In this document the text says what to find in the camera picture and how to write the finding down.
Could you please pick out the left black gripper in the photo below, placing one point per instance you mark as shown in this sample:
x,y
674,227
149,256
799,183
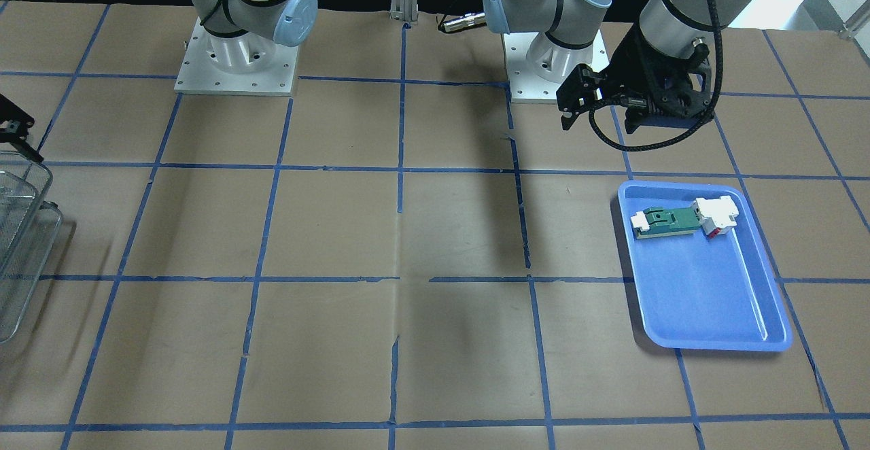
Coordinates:
x,y
632,69

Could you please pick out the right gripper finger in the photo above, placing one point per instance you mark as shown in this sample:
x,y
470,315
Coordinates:
x,y
15,129

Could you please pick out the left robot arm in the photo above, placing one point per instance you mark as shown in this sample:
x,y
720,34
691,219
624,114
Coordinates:
x,y
668,25

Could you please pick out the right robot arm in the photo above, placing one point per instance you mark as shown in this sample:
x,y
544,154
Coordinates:
x,y
122,63

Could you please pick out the white circuit breaker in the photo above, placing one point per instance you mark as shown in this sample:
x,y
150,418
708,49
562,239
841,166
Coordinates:
x,y
716,216

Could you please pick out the blue plastic tray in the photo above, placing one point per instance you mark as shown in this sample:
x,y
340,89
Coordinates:
x,y
701,293

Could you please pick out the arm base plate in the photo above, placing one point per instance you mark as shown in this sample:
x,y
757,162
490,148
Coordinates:
x,y
523,76
246,65

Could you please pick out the metal wire mesh shelf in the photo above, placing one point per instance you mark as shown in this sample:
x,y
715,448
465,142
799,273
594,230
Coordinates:
x,y
29,227

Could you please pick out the green white switch part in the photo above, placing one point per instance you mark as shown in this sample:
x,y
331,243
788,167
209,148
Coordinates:
x,y
664,222

